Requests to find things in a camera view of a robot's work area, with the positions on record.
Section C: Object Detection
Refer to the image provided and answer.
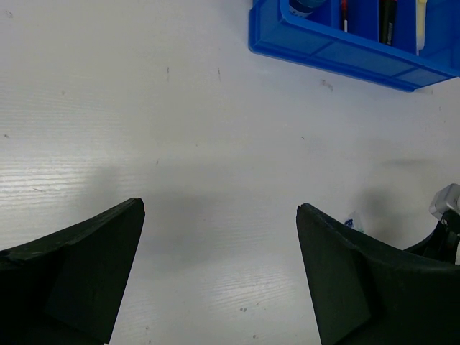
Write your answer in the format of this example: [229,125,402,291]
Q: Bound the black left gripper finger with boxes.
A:
[1,198,145,344]

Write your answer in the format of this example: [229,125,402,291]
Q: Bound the black orange highlighter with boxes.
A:
[379,0,397,46]

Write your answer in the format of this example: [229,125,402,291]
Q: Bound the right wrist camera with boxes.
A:
[429,183,460,220]

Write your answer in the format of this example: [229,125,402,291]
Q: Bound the blue plastic sorting tray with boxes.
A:
[249,1,459,91]

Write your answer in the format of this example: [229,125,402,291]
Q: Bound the dark blue pen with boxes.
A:
[344,211,364,233]

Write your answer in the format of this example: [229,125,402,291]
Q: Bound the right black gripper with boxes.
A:
[296,204,459,344]

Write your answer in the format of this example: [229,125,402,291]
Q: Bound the red ballpoint pen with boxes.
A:
[340,0,349,32]

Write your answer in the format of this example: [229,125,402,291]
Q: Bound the pale yellow highlighter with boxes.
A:
[416,0,428,53]

